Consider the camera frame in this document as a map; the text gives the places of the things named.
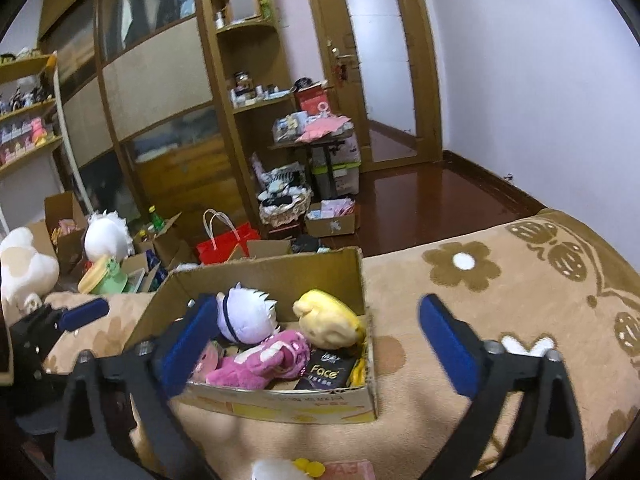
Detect pink plush bear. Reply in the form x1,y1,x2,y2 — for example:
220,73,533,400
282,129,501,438
205,329,312,390

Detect white-haired plush doll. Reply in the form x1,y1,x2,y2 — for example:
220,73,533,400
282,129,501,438
216,281,280,345

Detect red box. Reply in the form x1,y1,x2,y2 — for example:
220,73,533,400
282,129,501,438
295,85,329,114

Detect wooden door glass panel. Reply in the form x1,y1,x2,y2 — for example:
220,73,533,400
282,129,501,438
302,0,447,174

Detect figurine display shelf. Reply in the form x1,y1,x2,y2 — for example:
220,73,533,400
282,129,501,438
0,51,90,241

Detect tall open cardboard box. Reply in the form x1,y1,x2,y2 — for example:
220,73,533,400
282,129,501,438
26,192,89,275

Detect cardboard box with bottles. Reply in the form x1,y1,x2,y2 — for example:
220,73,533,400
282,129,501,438
132,213,195,272

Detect small side table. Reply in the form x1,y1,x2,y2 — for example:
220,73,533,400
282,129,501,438
270,132,352,202

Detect striped cloth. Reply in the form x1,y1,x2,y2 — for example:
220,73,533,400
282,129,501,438
260,164,309,196

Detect small cardboard box pink items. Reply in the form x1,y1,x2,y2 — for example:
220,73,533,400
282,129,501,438
304,199,357,239

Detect pink plastic packet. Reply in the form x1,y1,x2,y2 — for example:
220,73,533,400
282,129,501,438
325,460,377,480

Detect wooden wardrobe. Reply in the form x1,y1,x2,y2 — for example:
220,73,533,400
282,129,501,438
37,0,261,242

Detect wooden corner shelf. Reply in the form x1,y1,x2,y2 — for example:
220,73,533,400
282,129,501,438
197,0,302,232

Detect large white plush toy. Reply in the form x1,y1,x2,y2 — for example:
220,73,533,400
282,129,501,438
0,227,60,312

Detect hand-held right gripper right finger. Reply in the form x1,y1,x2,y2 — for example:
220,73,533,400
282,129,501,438
419,294,587,480

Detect green frog plush yellow hat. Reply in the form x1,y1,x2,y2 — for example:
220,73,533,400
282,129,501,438
77,255,127,295

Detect black tissue pack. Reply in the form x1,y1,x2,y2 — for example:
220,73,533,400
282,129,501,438
293,350,359,391

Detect wicker basket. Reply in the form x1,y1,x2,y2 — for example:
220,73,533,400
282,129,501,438
259,192,312,234

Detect round white-haired plush head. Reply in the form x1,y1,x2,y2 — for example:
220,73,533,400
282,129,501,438
83,211,135,264

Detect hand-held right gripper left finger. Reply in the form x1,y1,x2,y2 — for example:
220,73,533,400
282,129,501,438
52,294,221,480

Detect small framed mirror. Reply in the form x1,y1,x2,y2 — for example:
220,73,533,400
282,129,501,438
227,0,262,22

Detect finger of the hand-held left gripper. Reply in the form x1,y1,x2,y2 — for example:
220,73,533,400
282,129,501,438
57,298,110,332

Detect pink cloth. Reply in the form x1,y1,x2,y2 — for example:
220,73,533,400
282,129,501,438
295,116,354,144

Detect clear storage box green lid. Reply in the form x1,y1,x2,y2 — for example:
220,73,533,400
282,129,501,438
310,131,362,199

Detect yellow plush toy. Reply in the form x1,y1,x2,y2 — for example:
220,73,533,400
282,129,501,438
292,288,367,349

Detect small pink plush toy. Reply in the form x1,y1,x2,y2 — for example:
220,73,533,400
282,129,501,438
195,347,224,384

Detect cardboard box yellow print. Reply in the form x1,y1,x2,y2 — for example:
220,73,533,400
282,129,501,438
124,246,379,424

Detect red gift bag white handles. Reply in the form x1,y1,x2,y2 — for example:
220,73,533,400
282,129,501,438
196,209,262,264

